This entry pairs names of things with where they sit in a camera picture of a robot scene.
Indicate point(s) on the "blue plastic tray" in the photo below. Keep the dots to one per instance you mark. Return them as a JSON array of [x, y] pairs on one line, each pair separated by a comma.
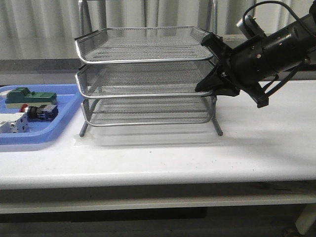
[[68, 102]]

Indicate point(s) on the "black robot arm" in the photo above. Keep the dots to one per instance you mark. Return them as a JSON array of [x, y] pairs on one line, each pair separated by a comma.
[[288, 50]]

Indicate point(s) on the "white circuit breaker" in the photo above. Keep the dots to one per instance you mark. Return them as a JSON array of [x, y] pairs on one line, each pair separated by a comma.
[[13, 123]]

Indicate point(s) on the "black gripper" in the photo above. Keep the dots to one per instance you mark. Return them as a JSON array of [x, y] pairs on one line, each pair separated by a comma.
[[241, 68]]

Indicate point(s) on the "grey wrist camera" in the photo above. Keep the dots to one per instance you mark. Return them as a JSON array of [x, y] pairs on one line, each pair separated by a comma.
[[250, 28]]

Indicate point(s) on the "silver mesh tray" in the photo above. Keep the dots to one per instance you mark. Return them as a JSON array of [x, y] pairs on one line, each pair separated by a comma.
[[156, 79], [148, 111], [144, 44]]

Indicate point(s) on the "white table leg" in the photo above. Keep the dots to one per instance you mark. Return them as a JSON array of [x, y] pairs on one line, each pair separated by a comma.
[[306, 219]]

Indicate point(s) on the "red push button switch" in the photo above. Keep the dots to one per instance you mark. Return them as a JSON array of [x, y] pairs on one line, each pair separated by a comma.
[[43, 112]]

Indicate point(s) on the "green white terminal block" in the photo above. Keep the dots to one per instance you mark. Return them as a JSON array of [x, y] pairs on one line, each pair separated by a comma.
[[22, 95]]

